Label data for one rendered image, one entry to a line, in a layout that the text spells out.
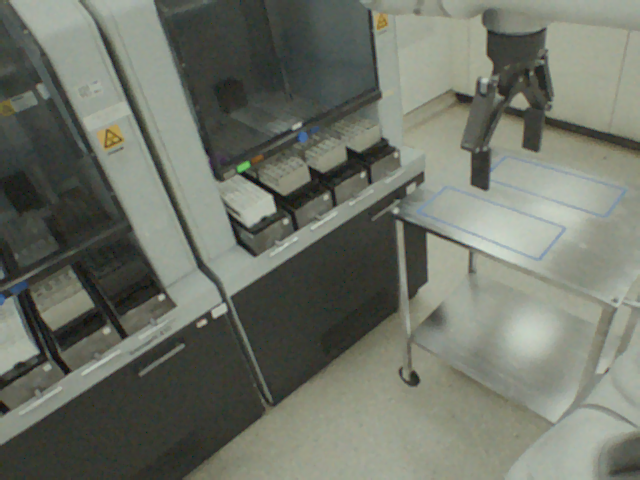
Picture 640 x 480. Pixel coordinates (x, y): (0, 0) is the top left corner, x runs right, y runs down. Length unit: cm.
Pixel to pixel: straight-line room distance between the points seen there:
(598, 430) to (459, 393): 122
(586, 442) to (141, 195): 104
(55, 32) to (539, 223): 115
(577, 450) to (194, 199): 103
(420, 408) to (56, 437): 117
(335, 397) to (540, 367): 75
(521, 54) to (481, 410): 142
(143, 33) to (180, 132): 24
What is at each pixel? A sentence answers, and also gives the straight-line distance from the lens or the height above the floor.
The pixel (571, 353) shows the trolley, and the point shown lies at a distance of 172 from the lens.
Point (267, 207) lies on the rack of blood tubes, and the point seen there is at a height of 84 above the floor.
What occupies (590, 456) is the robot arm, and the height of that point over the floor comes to 99.
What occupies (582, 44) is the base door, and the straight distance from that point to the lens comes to 322.
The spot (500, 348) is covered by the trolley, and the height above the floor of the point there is 28.
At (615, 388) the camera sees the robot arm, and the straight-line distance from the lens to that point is 86.
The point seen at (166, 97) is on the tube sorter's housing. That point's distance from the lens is 122.
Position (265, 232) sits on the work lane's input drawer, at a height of 80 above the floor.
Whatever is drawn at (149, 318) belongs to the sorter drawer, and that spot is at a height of 75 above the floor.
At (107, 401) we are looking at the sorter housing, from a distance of 145.
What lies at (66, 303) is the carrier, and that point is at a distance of 132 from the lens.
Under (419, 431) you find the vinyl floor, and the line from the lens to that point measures 183.
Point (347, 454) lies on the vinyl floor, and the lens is 181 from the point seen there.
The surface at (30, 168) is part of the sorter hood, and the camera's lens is 117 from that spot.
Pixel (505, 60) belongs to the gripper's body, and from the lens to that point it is 69.
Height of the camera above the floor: 161
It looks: 38 degrees down
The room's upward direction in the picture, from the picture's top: 12 degrees counter-clockwise
